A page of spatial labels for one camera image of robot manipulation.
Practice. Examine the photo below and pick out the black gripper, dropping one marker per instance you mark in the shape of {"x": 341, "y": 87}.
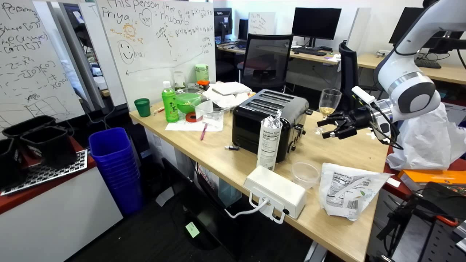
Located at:
{"x": 359, "y": 122}

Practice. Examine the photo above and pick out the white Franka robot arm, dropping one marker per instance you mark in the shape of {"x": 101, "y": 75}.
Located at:
{"x": 413, "y": 93}

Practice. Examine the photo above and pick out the black and silver toaster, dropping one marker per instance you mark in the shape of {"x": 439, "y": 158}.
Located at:
{"x": 248, "y": 128}

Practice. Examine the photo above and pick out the wine glass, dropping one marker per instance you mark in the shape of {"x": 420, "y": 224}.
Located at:
{"x": 330, "y": 100}

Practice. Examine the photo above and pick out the clear plastic container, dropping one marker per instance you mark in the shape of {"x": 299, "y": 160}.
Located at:
{"x": 306, "y": 174}

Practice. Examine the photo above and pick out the white labelled plastic bag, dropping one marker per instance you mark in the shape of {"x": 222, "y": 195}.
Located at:
{"x": 347, "y": 192}

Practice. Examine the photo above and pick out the long wooden office desk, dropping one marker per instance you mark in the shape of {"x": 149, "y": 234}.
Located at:
{"x": 369, "y": 61}

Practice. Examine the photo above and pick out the black keyboard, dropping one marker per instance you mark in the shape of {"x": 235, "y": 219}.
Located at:
{"x": 309, "y": 50}

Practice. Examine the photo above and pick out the white rectangular box device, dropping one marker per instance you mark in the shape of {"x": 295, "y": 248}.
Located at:
{"x": 277, "y": 190}

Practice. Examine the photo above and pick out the black mesh office chair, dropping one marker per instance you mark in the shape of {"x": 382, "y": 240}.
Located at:
{"x": 266, "y": 59}

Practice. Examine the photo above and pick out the large white plastic bag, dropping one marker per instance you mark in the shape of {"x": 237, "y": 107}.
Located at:
{"x": 430, "y": 146}

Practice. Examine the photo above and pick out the black computer monitor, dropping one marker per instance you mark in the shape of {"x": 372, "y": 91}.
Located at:
{"x": 317, "y": 24}

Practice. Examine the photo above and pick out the orange folder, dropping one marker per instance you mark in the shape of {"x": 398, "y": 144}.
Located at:
{"x": 432, "y": 177}

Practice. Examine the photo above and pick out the black tripod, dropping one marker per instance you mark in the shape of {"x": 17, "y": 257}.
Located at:
{"x": 403, "y": 219}

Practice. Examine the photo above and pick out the black monitor on stand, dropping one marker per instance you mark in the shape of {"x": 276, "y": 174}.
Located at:
{"x": 405, "y": 27}

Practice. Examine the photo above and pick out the small white board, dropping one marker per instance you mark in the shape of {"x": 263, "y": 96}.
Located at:
{"x": 263, "y": 24}

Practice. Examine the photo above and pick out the pink pen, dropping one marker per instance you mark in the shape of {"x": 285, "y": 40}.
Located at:
{"x": 204, "y": 132}

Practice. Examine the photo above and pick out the clear plastic cup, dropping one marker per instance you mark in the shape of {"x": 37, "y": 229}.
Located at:
{"x": 204, "y": 110}

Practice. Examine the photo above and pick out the small orange object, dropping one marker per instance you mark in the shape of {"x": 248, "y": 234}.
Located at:
{"x": 204, "y": 85}

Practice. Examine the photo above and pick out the small red object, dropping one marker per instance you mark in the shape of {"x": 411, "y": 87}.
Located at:
{"x": 193, "y": 119}

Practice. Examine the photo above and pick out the light green canister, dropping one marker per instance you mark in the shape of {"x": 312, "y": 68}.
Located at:
{"x": 202, "y": 74}

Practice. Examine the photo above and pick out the white paper sheet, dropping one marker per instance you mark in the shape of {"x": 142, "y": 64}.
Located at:
{"x": 187, "y": 126}

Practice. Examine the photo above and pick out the green snack bag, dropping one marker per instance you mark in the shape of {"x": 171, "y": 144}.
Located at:
{"x": 187, "y": 103}

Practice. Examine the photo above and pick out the small dark monitor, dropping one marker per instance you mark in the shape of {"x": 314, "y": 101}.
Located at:
{"x": 223, "y": 23}

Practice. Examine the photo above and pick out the green plastic bottle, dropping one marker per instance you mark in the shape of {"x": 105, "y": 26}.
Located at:
{"x": 171, "y": 104}

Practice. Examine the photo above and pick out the green paper label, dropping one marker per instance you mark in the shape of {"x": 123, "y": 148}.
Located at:
{"x": 193, "y": 229}

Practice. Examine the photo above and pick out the whiteboard with smiley drawing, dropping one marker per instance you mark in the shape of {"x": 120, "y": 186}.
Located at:
{"x": 161, "y": 53}

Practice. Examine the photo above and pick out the dark green cup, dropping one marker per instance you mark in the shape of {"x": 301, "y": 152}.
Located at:
{"x": 143, "y": 109}

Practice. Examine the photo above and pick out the stack of blue bins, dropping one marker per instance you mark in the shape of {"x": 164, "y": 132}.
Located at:
{"x": 114, "y": 165}

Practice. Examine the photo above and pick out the black fabric pot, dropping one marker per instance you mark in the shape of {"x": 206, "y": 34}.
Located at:
{"x": 30, "y": 125}
{"x": 52, "y": 146}

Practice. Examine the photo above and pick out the perforated metal tray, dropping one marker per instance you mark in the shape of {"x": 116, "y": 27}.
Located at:
{"x": 49, "y": 173}

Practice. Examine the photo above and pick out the white cabinet with red top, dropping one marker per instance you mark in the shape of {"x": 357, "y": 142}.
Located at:
{"x": 53, "y": 224}

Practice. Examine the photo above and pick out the whiteboard with handwriting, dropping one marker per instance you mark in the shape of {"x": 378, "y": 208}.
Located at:
{"x": 30, "y": 68}

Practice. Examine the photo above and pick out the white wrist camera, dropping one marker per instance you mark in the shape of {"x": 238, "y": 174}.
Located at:
{"x": 363, "y": 96}

